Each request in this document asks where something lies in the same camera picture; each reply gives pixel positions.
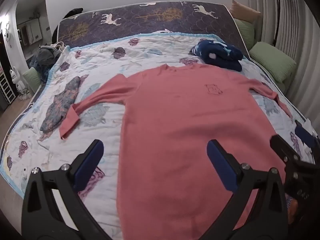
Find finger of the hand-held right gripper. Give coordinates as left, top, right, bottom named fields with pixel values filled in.
left=269, top=134, right=301, bottom=166
left=294, top=119, right=319, bottom=151

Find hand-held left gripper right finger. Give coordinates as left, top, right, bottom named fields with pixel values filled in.
left=200, top=139, right=289, bottom=240

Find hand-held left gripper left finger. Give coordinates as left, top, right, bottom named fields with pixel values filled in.
left=21, top=139, right=113, bottom=240

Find pink knit sweater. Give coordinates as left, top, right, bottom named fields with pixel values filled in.
left=59, top=64, right=293, bottom=240

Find grey blue clothes pile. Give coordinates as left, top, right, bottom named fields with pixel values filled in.
left=29, top=42, right=67, bottom=83

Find floral patterned garment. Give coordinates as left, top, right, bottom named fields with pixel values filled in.
left=39, top=74, right=89, bottom=142

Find green pillow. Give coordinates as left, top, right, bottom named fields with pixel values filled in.
left=23, top=68, right=42, bottom=93
left=233, top=18, right=256, bottom=53
left=248, top=41, right=297, bottom=83

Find white shell print quilt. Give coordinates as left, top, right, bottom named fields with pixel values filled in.
left=0, top=31, right=317, bottom=240

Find white cat figurine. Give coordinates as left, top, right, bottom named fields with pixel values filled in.
left=9, top=66, right=28, bottom=98

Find folded navy fleece blanket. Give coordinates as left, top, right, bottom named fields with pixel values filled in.
left=189, top=39, right=244, bottom=72

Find white curtain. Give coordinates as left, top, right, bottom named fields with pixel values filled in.
left=246, top=0, right=320, bottom=102

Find white slatted rack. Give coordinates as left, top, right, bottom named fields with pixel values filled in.
left=0, top=69, right=15, bottom=103

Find beige pillow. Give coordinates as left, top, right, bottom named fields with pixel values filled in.
left=229, top=0, right=261, bottom=23

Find dark deer print mattress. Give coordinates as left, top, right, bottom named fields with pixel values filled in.
left=57, top=0, right=250, bottom=60

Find black garment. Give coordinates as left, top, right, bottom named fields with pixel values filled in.
left=51, top=7, right=84, bottom=43

